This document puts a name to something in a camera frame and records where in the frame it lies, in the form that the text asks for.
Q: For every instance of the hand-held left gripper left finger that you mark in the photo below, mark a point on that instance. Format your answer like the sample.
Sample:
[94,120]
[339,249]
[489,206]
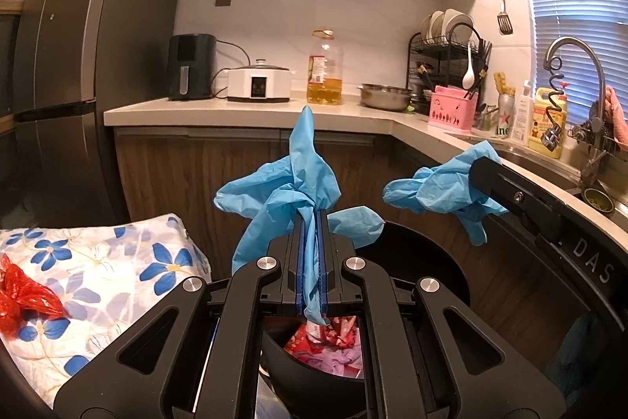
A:
[301,262]

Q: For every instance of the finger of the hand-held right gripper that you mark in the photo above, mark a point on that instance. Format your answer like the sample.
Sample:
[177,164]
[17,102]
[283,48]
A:
[510,188]

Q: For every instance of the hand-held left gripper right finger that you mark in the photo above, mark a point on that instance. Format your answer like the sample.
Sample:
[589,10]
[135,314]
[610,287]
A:
[322,262]

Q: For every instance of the blue disposable glove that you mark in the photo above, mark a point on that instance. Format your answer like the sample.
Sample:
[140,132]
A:
[304,154]
[441,188]

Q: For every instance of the red wrapper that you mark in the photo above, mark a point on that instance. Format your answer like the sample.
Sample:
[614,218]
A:
[338,333]

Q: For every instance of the purple plastic bag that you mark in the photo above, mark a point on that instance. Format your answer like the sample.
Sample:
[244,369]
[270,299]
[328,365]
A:
[338,359]

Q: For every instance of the black trash bin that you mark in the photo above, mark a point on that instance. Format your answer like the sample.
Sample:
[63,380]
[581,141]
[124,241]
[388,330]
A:
[427,262]

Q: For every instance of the steel sink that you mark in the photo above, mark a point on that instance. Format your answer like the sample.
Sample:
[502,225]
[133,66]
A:
[535,161]

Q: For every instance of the small green cup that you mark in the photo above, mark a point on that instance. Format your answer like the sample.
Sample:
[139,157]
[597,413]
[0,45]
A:
[597,199]

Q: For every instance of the green beer can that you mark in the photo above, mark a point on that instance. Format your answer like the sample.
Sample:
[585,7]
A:
[504,119]

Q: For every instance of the white pump bottle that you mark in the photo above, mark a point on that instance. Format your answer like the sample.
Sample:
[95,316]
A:
[523,119]

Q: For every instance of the yellow detergent bottle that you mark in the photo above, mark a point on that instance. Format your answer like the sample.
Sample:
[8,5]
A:
[544,124]

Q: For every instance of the pink utensil holder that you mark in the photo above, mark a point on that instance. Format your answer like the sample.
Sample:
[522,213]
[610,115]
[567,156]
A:
[451,112]

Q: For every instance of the yellow waffle sponge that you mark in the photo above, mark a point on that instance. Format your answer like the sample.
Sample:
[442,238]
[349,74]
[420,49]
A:
[504,84]

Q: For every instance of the white ceramic spoon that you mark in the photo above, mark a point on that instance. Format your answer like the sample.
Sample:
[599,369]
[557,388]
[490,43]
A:
[469,73]

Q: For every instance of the black chopsticks bundle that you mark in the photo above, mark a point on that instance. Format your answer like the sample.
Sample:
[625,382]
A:
[483,65]

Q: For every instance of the pink rubber glove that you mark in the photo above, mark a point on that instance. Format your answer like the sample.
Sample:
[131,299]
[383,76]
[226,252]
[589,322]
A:
[617,109]

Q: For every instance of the kitchen counter with wooden cabinets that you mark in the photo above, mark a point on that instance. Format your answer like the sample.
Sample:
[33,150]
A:
[196,163]

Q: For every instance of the stainless steel bowl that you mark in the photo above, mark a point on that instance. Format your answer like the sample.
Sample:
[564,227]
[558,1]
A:
[385,97]

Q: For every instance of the black dish rack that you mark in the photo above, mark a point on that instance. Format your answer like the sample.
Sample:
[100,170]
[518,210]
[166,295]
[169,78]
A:
[417,60]

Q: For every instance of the steel kitchen faucet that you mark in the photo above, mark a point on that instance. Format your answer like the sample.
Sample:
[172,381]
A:
[576,43]

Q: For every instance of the hanging slotted spatula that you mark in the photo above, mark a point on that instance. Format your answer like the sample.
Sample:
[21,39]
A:
[504,19]

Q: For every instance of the white bowl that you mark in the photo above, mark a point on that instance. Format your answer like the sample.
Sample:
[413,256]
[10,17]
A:
[458,24]

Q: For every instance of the white plate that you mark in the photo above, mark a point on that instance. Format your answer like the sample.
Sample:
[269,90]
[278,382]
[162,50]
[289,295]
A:
[431,29]

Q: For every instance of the blue floral tablecloth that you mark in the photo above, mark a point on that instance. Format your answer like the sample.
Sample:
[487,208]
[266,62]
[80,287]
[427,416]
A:
[122,262]

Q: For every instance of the cooking oil bottle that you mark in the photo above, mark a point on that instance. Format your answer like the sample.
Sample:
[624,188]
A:
[325,80]

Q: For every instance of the white electric cooker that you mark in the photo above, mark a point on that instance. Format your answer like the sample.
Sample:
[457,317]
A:
[259,83]

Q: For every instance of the black air fryer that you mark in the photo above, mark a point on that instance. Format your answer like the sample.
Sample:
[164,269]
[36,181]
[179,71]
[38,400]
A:
[191,65]

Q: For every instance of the red plastic bag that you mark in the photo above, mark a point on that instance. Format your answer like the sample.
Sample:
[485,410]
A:
[24,296]

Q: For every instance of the grey steel refrigerator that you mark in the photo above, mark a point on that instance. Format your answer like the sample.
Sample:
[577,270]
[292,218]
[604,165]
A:
[64,55]

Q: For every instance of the wooden glass sliding door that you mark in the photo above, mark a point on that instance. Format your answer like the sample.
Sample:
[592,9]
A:
[10,55]

